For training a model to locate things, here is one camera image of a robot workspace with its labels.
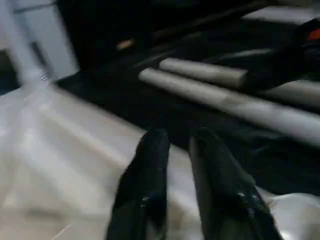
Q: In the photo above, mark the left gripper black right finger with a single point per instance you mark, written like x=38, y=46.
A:
x=225, y=195

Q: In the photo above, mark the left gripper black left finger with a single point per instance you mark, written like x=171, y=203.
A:
x=145, y=187

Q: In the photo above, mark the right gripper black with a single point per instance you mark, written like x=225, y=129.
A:
x=311, y=37

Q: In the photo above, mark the white plastic table top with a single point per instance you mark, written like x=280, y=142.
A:
x=62, y=162

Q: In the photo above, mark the black work mat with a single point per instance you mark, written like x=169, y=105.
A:
x=150, y=105

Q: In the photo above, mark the black cabinet with yellow label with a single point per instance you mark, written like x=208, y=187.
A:
x=100, y=25

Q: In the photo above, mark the white cabinet with glass doors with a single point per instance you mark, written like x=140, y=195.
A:
x=60, y=37

